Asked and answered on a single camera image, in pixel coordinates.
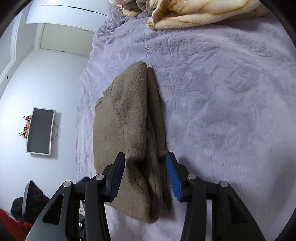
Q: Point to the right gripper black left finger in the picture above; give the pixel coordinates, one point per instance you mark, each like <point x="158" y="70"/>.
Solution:
<point x="95" y="192"/>

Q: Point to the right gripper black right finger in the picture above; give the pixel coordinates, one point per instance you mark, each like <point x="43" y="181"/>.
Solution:
<point x="213" y="209"/>

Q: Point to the olive brown fuzzy sweater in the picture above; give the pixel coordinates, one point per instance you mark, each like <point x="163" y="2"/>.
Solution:
<point x="129" y="119"/>

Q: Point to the white bedroom door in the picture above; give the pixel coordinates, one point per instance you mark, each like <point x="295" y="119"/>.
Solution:
<point x="67" y="39"/>

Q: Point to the black gripper device on floor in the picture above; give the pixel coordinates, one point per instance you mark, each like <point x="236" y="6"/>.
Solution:
<point x="34" y="201"/>

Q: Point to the red cloth on floor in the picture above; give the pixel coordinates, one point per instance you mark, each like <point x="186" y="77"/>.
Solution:
<point x="12" y="229"/>

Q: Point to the lavender plush bed blanket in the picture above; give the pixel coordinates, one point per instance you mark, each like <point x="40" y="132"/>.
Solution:
<point x="228" y="98"/>

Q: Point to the cream striped fleece blanket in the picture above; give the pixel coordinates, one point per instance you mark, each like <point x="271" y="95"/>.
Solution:
<point x="174" y="14"/>

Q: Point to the wall mounted grey television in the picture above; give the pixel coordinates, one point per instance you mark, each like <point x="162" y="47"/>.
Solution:
<point x="39" y="137"/>

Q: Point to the orange flower wall decoration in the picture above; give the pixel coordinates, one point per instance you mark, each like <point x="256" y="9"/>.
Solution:
<point x="25" y="131"/>

